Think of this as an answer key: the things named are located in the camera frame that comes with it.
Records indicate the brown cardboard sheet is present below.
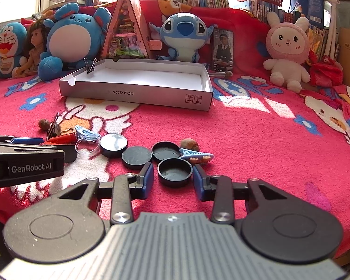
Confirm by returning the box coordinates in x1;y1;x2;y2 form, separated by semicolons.
338;27;350;87

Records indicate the row of books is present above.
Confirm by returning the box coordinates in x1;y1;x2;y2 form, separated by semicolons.
160;0;298;23

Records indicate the white cardboard box tray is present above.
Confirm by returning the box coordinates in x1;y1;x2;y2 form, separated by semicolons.
59;59;213;111

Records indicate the blue Stitch plush toy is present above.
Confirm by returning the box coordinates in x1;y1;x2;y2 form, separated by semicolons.
148;13;217;63

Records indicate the black binder clip on box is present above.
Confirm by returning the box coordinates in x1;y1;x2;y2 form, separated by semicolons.
83;58;97;74

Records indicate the brown haired doll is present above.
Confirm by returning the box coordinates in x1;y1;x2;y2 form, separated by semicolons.
14;19;49;78

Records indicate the red cloth bundle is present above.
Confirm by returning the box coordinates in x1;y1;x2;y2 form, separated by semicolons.
305;50;343;87

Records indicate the white pole stand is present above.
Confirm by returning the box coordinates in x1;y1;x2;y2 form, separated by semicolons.
324;0;340;60

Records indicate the blue hair clip clear ring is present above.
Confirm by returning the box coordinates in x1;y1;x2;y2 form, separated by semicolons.
74;124;102;157

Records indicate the pink bunny plush toy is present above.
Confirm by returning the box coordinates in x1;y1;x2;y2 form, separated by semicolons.
263;11;310;94

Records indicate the Doraemon plush toy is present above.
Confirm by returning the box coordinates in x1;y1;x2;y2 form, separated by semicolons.
0;22;27;78

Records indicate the black round cap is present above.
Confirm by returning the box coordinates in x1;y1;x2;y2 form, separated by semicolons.
157;157;193;188
152;141;180;162
121;146;152;170

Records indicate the pink triangular diorama box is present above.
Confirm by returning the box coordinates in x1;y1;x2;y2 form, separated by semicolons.
100;0;162;61

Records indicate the black round cap front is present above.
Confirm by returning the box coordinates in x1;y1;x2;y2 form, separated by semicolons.
157;157;193;188

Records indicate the round blue plush toy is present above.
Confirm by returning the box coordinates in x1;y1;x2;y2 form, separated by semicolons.
38;3;112;81

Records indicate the blue hair clip right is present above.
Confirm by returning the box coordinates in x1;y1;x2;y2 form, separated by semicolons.
179;148;214;164

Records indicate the black smartphone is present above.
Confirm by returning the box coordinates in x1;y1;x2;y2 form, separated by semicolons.
212;28;233;72

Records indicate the red cartoon blanket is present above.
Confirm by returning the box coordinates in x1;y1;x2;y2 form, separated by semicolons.
0;0;350;259

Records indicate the small black binder clip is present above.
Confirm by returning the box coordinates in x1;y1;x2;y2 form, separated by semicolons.
46;112;60;140

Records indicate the black round cap shiny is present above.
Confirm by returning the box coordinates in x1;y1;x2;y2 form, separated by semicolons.
100;133;128;158

